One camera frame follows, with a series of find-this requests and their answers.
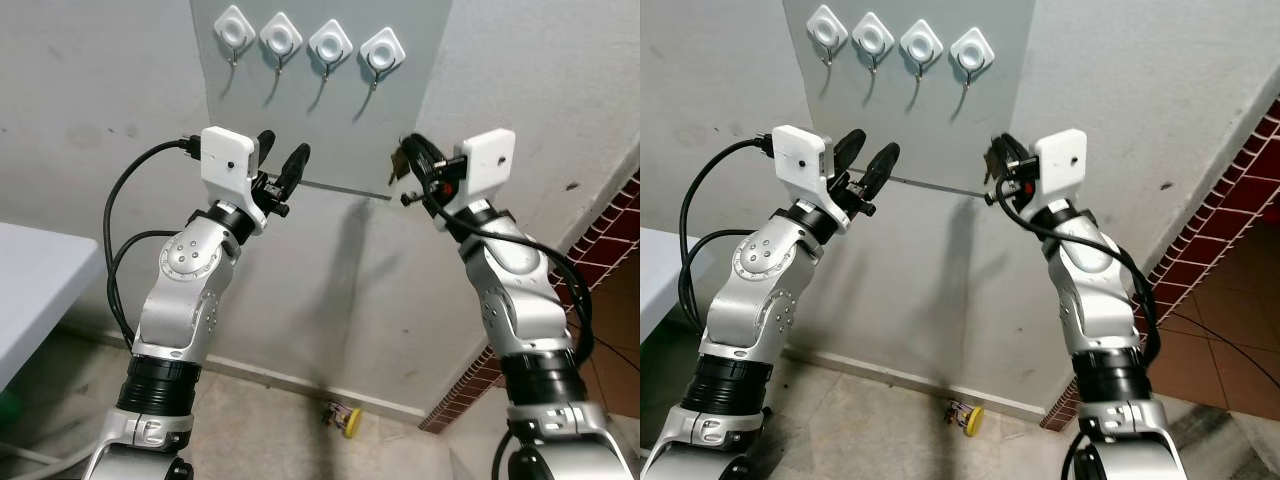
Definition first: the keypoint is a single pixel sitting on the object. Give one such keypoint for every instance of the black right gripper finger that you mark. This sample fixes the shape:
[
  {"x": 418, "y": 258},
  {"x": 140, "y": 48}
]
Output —
[
  {"x": 1008, "y": 146},
  {"x": 418, "y": 148},
  {"x": 1010, "y": 178},
  {"x": 418, "y": 180}
]

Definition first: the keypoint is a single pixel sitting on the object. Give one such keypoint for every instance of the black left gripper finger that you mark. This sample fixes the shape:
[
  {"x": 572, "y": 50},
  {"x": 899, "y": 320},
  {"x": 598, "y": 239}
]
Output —
[
  {"x": 882, "y": 167},
  {"x": 850, "y": 148},
  {"x": 294, "y": 168},
  {"x": 266, "y": 148}
]

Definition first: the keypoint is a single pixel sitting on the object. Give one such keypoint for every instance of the keys with brown fob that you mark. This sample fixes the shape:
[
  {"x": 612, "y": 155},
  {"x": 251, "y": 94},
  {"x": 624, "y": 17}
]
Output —
[
  {"x": 400, "y": 168},
  {"x": 994, "y": 165}
]

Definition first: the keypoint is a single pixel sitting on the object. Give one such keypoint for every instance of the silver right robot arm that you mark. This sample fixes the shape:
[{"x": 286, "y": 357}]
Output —
[
  {"x": 520, "y": 300},
  {"x": 1105, "y": 300}
]

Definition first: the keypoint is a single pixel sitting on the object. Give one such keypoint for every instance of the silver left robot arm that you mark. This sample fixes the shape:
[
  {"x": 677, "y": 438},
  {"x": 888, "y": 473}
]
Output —
[
  {"x": 175, "y": 300},
  {"x": 750, "y": 300}
]

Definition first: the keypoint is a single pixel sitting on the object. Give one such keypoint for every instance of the white table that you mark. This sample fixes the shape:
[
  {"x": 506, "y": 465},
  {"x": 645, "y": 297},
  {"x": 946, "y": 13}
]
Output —
[
  {"x": 662, "y": 280},
  {"x": 40, "y": 290}
]

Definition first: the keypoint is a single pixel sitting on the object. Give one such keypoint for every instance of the small yellow round floor object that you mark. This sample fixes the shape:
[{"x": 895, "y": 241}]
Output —
[
  {"x": 352, "y": 422},
  {"x": 974, "y": 419}
]

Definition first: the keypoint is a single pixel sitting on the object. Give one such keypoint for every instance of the green object under table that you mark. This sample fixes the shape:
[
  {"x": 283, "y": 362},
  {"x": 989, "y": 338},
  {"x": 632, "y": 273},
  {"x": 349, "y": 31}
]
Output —
[{"x": 10, "y": 405}]

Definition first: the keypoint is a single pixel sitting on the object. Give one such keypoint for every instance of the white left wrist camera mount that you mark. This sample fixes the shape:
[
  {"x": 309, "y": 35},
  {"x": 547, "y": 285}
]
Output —
[
  {"x": 800, "y": 160},
  {"x": 228, "y": 160}
]

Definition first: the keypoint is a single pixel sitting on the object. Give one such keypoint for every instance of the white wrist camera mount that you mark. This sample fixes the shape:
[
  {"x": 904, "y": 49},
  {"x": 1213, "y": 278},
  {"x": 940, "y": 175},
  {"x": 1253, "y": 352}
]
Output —
[
  {"x": 228, "y": 160},
  {"x": 1062, "y": 162},
  {"x": 490, "y": 165},
  {"x": 800, "y": 160}
]

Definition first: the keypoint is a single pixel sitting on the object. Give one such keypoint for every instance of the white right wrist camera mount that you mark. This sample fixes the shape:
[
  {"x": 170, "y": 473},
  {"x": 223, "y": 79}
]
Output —
[
  {"x": 490, "y": 165},
  {"x": 1062, "y": 162}
]

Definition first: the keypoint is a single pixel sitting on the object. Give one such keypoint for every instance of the grey wall panel board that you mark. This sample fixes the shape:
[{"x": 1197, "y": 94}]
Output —
[
  {"x": 920, "y": 120},
  {"x": 330, "y": 120}
]

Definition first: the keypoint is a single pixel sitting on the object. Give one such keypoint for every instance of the white adhesive wall hook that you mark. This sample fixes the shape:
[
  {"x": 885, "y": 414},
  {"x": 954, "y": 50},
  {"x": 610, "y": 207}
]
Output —
[
  {"x": 921, "y": 41},
  {"x": 382, "y": 50},
  {"x": 872, "y": 34},
  {"x": 281, "y": 35},
  {"x": 234, "y": 27},
  {"x": 827, "y": 25},
  {"x": 330, "y": 42},
  {"x": 972, "y": 49}
]

